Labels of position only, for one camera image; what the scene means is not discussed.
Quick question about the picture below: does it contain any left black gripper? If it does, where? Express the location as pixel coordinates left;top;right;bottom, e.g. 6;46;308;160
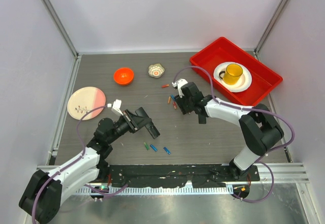
107;109;151;144

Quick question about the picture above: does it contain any black remote control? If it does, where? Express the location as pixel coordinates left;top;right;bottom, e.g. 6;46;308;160
135;107;160;139

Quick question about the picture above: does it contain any black remote battery cover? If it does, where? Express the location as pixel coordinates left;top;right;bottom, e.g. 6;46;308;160
198;115;207;124

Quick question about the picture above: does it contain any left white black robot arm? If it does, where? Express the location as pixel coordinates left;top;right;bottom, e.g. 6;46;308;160
19;107;160;223

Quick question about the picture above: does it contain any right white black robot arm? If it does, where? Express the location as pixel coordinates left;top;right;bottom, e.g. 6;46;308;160
172;79;284;181

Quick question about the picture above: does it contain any blue battery middle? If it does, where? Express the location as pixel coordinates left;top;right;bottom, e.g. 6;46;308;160
150;144;157;152

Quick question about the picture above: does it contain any blue battery right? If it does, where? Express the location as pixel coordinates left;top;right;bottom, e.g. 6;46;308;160
164;147;171;155

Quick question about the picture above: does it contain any orange bowl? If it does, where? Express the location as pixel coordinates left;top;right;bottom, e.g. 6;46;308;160
113;68;134;86

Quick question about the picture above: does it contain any small patterned flower bowl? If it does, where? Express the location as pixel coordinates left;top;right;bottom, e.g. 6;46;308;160
148;63;165;78

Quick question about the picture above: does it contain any yellow glass mug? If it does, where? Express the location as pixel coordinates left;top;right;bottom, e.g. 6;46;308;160
219;63;243;85

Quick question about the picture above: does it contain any red plastic bin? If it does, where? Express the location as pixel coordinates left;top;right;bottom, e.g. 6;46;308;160
189;37;283;106

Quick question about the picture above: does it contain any pink white floral plate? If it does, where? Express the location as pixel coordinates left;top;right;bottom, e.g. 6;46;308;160
67;86;106;120

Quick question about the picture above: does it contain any white plate in bin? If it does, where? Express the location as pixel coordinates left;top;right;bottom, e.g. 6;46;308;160
213;62;252;92

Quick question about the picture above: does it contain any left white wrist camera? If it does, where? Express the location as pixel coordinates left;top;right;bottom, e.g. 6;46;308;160
107;99;123;116

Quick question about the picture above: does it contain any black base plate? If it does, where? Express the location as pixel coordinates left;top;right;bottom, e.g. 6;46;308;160
78;163;261;188

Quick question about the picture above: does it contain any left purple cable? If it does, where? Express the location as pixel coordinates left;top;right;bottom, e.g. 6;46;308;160
31;104;127;224

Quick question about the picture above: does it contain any purple cable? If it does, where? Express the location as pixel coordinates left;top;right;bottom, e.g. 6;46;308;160
31;104;127;224
173;66;296;203

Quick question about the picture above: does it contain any slotted cable duct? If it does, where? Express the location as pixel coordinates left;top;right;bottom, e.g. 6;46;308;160
78;185;234;196

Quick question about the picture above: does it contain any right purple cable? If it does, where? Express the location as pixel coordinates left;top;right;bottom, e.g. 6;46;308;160
173;66;296;203

